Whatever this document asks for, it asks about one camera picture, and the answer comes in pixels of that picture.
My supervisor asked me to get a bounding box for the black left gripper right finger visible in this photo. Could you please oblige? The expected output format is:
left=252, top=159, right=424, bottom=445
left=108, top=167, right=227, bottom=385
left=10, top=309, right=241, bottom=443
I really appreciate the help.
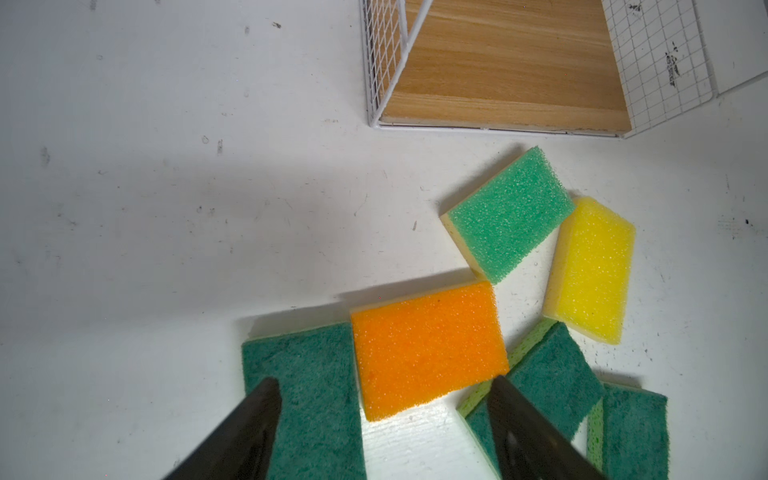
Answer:
left=487, top=376, right=604, bottom=479

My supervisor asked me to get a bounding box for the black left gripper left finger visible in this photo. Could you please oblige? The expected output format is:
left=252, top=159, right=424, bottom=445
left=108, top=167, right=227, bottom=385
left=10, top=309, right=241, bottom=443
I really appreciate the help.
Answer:
left=167, top=377, right=282, bottom=479

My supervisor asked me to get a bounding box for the dark green sponge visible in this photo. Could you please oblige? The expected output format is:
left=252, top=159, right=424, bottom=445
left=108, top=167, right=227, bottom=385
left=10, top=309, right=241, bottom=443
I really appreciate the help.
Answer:
left=458, top=319, right=605, bottom=479
left=587, top=383, right=670, bottom=480
left=241, top=322, right=367, bottom=479

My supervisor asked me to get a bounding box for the orange sponge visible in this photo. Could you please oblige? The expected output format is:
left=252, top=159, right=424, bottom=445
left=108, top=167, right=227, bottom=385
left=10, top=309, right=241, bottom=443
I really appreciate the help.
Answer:
left=350, top=280, right=510, bottom=422

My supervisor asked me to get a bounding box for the light green sponge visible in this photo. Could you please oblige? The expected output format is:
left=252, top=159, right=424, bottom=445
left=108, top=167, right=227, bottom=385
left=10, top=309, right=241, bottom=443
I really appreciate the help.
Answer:
left=440, top=146, right=575, bottom=285

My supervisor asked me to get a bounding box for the yellow sponge centre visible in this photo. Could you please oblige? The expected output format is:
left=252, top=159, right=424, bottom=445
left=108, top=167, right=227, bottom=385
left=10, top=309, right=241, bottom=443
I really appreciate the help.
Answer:
left=542, top=197, right=636, bottom=345

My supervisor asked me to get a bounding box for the white wire wooden shelf unit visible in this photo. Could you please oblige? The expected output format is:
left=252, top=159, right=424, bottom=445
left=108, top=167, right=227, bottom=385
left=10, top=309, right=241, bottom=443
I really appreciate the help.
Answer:
left=360, top=1, right=714, bottom=138

